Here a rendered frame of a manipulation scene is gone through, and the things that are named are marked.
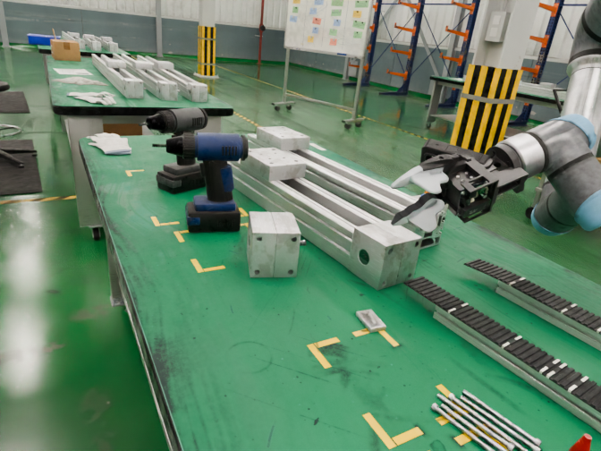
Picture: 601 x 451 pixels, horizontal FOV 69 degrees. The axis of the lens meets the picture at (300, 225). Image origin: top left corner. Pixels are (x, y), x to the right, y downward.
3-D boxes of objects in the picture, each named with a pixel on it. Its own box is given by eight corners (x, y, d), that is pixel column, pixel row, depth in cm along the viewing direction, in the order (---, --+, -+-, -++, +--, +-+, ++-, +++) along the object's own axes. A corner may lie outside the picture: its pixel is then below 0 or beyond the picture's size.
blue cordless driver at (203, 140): (245, 232, 102) (250, 138, 93) (155, 234, 96) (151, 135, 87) (240, 218, 108) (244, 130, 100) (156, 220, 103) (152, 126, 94)
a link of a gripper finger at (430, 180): (414, 190, 63) (463, 182, 67) (393, 166, 67) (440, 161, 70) (408, 207, 65) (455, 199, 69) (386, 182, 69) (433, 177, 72)
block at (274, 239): (308, 277, 86) (313, 234, 82) (249, 277, 84) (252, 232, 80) (299, 253, 95) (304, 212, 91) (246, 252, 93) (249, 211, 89)
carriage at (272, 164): (303, 187, 117) (306, 162, 115) (267, 191, 111) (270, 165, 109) (273, 169, 129) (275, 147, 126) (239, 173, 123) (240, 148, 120)
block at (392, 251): (420, 276, 91) (431, 234, 87) (376, 291, 84) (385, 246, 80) (390, 257, 97) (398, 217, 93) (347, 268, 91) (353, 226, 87)
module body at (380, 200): (438, 244, 106) (446, 211, 103) (410, 251, 101) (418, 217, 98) (270, 155, 165) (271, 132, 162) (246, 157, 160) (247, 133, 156)
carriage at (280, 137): (308, 157, 146) (309, 136, 143) (279, 159, 140) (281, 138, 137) (282, 145, 158) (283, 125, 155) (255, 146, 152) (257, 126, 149)
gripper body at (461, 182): (466, 192, 65) (533, 163, 67) (432, 160, 71) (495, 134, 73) (460, 226, 71) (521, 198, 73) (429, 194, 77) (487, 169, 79)
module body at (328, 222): (382, 259, 96) (389, 224, 93) (347, 268, 91) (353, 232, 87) (224, 158, 155) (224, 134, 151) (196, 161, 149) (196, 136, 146)
